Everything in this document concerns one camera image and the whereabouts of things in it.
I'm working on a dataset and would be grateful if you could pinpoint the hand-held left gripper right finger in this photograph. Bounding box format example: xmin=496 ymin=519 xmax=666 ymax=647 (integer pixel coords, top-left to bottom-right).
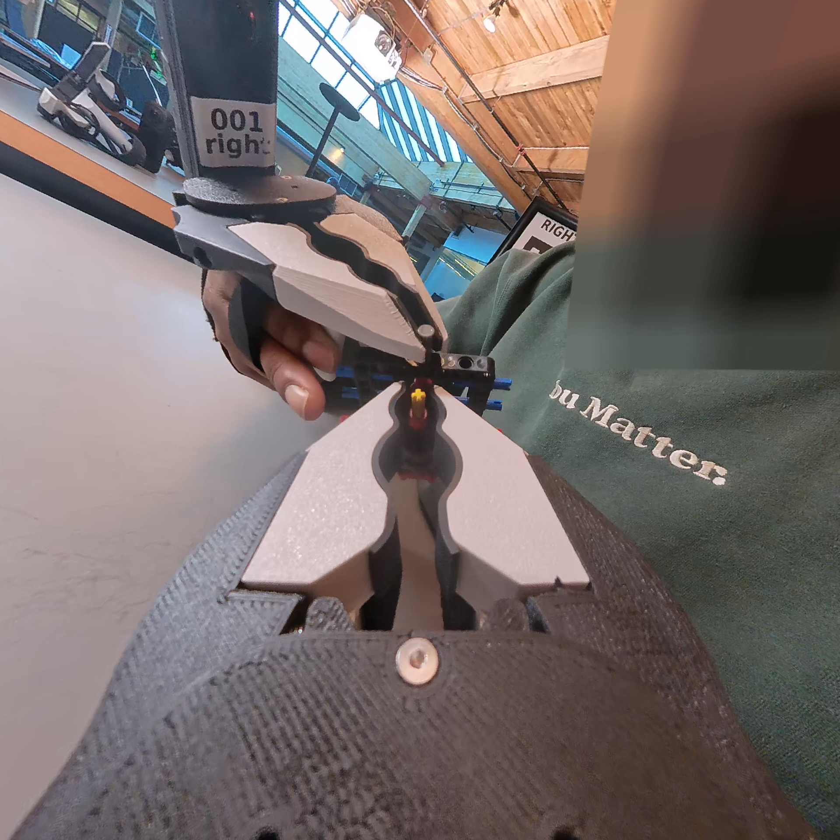
xmin=430 ymin=387 xmax=592 ymax=603

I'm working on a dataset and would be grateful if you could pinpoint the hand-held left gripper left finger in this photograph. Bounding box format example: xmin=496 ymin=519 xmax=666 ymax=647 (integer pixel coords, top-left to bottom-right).
xmin=238 ymin=384 xmax=404 ymax=626

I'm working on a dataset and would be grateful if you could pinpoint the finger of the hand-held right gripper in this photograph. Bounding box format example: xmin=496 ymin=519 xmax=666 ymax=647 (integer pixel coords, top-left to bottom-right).
xmin=315 ymin=212 xmax=451 ymax=349
xmin=225 ymin=220 xmax=427 ymax=383

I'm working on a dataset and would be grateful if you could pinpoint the black frame lego assembly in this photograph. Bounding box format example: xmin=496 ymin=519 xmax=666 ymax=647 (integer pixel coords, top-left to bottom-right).
xmin=325 ymin=351 xmax=514 ymax=483

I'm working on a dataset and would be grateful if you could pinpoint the black padded object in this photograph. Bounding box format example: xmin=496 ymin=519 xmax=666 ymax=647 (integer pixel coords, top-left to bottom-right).
xmin=141 ymin=101 xmax=177 ymax=175

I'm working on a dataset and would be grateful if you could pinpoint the black framed sign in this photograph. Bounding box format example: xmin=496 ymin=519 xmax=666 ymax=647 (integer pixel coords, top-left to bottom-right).
xmin=491 ymin=196 xmax=581 ymax=266

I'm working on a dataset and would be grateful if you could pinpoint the grey table with orange edge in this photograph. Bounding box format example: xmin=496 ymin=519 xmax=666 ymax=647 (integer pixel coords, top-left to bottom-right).
xmin=0 ymin=56 xmax=198 ymax=227

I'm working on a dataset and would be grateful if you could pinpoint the black pedestal table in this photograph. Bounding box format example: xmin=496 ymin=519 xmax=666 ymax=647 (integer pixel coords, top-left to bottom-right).
xmin=308 ymin=82 xmax=361 ymax=181

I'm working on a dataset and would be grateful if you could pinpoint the black and white strapped device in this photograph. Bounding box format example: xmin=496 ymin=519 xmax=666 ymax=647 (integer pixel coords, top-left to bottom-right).
xmin=38 ymin=41 xmax=147 ymax=165

